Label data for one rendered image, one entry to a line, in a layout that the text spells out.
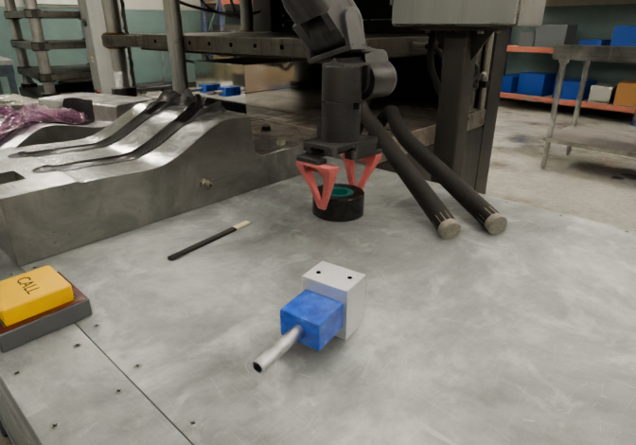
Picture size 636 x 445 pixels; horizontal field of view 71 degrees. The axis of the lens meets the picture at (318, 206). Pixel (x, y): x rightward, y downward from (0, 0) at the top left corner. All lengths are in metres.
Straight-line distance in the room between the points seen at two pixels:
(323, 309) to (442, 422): 0.13
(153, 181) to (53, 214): 0.14
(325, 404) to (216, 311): 0.17
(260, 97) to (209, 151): 0.79
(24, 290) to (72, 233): 0.16
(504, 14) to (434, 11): 0.16
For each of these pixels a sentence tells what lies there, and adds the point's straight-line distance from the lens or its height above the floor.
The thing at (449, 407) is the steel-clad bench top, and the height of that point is 0.80.
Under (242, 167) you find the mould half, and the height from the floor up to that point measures 0.85.
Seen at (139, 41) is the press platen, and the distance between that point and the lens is 1.99.
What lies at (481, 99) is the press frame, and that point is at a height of 0.82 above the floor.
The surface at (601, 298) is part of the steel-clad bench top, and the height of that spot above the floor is 0.80.
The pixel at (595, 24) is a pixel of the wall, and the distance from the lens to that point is 7.17.
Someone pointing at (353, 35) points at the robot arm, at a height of 1.06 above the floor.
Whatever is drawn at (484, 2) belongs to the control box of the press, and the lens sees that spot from 1.07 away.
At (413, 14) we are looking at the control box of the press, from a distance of 1.15.
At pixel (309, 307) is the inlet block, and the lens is 0.41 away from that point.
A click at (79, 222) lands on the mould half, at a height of 0.83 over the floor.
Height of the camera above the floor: 1.07
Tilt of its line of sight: 22 degrees down
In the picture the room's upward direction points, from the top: straight up
